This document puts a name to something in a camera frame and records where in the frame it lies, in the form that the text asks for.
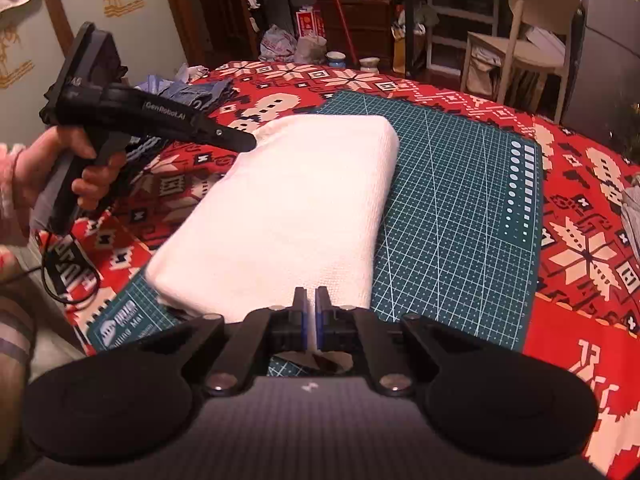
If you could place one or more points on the blue white ceramic pot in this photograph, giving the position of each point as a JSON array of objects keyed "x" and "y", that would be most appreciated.
[{"x": 335, "y": 60}]

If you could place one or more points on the grey sweater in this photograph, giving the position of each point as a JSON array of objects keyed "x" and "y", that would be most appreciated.
[{"x": 632, "y": 215}]

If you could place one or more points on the grey refrigerator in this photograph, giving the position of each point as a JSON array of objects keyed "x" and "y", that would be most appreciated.
[{"x": 610, "y": 35}]

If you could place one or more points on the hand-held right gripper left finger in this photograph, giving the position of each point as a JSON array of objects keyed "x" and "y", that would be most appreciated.
[{"x": 301, "y": 322}]

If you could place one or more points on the green cutting mat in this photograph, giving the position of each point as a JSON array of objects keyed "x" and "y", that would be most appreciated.
[{"x": 450, "y": 210}]

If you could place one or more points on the white knit sweater vest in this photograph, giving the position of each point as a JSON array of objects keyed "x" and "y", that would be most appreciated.
[{"x": 290, "y": 210}]

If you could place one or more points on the brown wooden drawer cabinet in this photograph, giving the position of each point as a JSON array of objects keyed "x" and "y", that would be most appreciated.
[{"x": 370, "y": 30}]

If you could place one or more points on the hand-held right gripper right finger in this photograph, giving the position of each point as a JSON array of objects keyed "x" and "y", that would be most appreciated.
[{"x": 322, "y": 322}]

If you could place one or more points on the red printed box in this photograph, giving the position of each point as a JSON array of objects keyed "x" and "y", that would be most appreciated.
[{"x": 310, "y": 22}]

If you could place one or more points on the person's left hand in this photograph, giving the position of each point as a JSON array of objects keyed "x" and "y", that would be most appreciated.
[{"x": 37, "y": 165}]

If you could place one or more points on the grey plastic bag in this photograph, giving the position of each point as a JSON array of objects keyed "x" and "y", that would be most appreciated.
[{"x": 311, "y": 50}]

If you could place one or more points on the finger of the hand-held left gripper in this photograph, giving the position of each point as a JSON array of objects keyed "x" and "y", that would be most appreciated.
[{"x": 235, "y": 140}]

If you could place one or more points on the person's left forearm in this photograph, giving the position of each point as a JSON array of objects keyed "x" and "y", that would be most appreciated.
[{"x": 7, "y": 185}]

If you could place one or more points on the beige chair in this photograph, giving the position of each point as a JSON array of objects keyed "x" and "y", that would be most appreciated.
[{"x": 530, "y": 45}]

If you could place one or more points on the printed plastic bag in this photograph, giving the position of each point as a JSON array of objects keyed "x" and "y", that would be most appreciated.
[{"x": 277, "y": 45}]

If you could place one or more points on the brown paper bag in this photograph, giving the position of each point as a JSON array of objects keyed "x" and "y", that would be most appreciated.
[{"x": 400, "y": 55}]

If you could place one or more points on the red printed blanket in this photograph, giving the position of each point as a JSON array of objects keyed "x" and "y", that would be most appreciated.
[{"x": 590, "y": 270}]

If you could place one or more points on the white drawer unit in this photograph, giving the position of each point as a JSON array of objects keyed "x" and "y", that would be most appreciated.
[{"x": 460, "y": 25}]

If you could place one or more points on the red broom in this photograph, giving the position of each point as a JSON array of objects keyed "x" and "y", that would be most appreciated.
[{"x": 342, "y": 15}]

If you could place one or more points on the blue jeans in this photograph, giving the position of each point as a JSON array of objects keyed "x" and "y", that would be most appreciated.
[{"x": 215, "y": 92}]

